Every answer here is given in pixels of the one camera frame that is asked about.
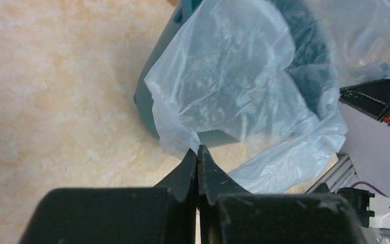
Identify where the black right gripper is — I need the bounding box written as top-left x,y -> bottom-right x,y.
340,79 -> 390,127

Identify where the teal plastic trash bin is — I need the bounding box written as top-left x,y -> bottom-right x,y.
134,1 -> 336,150

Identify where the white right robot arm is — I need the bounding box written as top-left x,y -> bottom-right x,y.
337,79 -> 390,230

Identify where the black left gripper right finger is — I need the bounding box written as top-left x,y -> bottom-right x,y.
198,145 -> 367,243

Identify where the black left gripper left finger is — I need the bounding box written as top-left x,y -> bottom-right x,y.
20,150 -> 197,243

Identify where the translucent blue trash bag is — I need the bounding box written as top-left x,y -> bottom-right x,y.
144,1 -> 390,193

